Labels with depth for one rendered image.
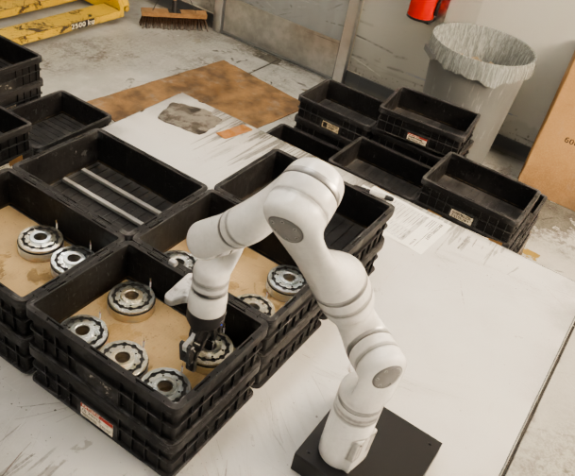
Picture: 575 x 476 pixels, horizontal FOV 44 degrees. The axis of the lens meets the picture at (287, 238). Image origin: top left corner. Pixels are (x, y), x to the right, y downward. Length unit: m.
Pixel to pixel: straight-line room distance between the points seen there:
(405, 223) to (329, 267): 1.26
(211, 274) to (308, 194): 0.39
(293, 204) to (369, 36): 3.73
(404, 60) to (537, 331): 2.78
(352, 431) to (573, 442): 1.57
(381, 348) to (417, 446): 0.38
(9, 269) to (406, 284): 1.05
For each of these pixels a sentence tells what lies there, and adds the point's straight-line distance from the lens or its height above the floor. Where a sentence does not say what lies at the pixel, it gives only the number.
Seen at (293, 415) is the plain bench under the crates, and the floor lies 0.70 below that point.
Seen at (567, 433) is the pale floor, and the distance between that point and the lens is 2.88.
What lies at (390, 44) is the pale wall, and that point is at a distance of 4.58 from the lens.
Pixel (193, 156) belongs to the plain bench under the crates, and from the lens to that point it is 2.38.
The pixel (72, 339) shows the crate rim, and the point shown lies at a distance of 1.41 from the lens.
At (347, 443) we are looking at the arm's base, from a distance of 1.43.
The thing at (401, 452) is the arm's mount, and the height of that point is 0.75.
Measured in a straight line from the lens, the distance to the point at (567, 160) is 4.13.
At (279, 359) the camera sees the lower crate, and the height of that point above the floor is 0.73.
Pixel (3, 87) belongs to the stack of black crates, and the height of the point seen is 0.51.
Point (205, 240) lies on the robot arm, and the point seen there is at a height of 1.20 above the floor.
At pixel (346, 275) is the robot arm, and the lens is 1.06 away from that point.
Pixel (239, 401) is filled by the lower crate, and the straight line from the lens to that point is 1.59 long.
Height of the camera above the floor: 1.95
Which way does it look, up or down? 37 degrees down
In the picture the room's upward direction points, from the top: 12 degrees clockwise
